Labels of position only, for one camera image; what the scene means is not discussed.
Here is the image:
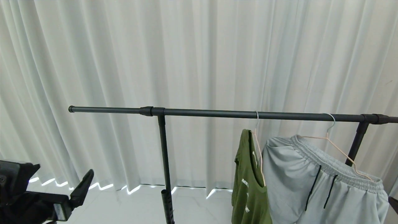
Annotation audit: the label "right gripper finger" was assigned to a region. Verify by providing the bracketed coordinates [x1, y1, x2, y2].
[388, 197, 398, 215]

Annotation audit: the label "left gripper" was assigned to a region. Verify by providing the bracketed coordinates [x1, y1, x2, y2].
[0, 169, 95, 224]

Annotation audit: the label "pink clothes hanger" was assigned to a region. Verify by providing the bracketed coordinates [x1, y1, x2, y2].
[251, 111, 267, 187]
[298, 113, 375, 182]

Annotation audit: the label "pale grey shorts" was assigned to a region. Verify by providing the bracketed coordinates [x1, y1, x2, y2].
[262, 135, 390, 224]

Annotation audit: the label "green long-sleeved shirt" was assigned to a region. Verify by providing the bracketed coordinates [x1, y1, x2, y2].
[231, 129, 273, 224]

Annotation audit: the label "black clothes rack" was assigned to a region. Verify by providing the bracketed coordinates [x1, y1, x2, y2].
[68, 105, 398, 224]

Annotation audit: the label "white curtain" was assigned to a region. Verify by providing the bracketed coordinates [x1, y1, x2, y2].
[0, 0, 398, 199]

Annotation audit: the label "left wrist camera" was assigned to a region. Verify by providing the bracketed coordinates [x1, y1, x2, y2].
[0, 160, 41, 206]

